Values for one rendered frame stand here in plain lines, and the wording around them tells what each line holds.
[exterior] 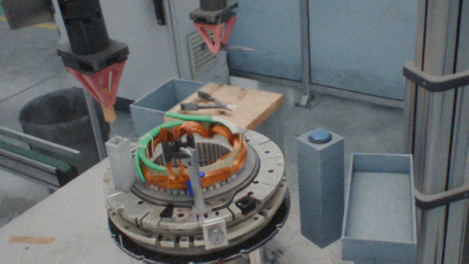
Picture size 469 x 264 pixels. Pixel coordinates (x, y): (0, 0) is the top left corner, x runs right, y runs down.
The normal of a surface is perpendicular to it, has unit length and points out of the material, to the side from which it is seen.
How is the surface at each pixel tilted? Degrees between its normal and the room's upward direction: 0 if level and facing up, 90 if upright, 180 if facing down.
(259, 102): 0
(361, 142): 0
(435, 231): 90
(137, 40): 90
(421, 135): 90
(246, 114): 0
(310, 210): 90
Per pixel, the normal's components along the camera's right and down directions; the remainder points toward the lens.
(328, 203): 0.59, 0.34
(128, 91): -0.56, 0.43
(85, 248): -0.09, -0.88
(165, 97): 0.85, 0.18
